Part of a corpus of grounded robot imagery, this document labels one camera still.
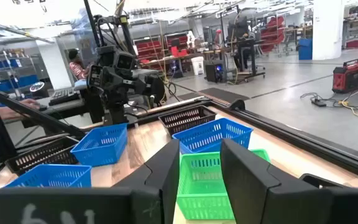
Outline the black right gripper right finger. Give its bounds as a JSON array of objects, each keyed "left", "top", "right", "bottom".
[{"left": 219, "top": 138, "right": 358, "bottom": 224}]

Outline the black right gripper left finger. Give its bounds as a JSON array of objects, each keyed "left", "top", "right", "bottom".
[{"left": 0, "top": 139, "right": 180, "bottom": 224}]

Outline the blue plastic basket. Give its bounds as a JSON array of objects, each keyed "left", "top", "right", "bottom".
[
  {"left": 172, "top": 117, "right": 254, "bottom": 155},
  {"left": 4, "top": 164, "right": 93, "bottom": 189},
  {"left": 70, "top": 123, "right": 129, "bottom": 167}
]

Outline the black plastic basket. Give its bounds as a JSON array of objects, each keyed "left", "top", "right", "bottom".
[
  {"left": 4, "top": 136, "right": 80, "bottom": 175},
  {"left": 158, "top": 105, "right": 218, "bottom": 137}
]

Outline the shelf with blue bins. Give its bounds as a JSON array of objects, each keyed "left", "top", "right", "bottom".
[{"left": 0, "top": 49, "right": 40, "bottom": 98}]

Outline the person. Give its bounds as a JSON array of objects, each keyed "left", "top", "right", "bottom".
[{"left": 68, "top": 48, "right": 90, "bottom": 81}]

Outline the red bin rack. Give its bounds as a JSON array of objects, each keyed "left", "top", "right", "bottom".
[
  {"left": 164, "top": 32, "right": 190, "bottom": 57},
  {"left": 133, "top": 36, "right": 164, "bottom": 64}
]

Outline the black keyboard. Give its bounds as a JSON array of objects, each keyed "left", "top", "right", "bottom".
[{"left": 48, "top": 88, "right": 81, "bottom": 107}]

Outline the white building column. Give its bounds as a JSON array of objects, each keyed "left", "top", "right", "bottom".
[
  {"left": 35, "top": 39, "right": 73, "bottom": 91},
  {"left": 311, "top": 0, "right": 345, "bottom": 61}
]

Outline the green plastic basket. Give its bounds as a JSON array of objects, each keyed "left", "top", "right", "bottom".
[{"left": 176, "top": 148, "right": 272, "bottom": 221}]

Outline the white bucket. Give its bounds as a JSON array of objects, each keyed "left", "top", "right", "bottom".
[{"left": 191, "top": 56, "right": 205, "bottom": 77}]

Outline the person's hand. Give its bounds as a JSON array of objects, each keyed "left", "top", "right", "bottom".
[{"left": 0, "top": 98, "right": 40, "bottom": 121}]

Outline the black computer tower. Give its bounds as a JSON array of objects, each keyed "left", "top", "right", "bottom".
[{"left": 204, "top": 60, "right": 227, "bottom": 83}]

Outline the black power strip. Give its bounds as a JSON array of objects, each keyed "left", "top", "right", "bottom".
[{"left": 310, "top": 97, "right": 328, "bottom": 108}]

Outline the black floor mat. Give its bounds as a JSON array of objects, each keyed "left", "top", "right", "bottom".
[{"left": 198, "top": 87, "right": 251, "bottom": 104}]

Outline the black standing desk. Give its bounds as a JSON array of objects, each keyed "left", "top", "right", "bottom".
[{"left": 234, "top": 37, "right": 267, "bottom": 82}]

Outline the red portable generator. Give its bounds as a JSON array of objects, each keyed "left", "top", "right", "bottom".
[{"left": 331, "top": 58, "right": 358, "bottom": 95}]

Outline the blue bin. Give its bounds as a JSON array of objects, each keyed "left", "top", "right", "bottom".
[{"left": 297, "top": 37, "right": 313, "bottom": 61}]

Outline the black frame strut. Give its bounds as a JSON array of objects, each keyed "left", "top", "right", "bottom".
[{"left": 0, "top": 77, "right": 86, "bottom": 138}]

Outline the yellow floor cable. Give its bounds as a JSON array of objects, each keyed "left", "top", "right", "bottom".
[{"left": 338, "top": 98, "right": 358, "bottom": 119}]

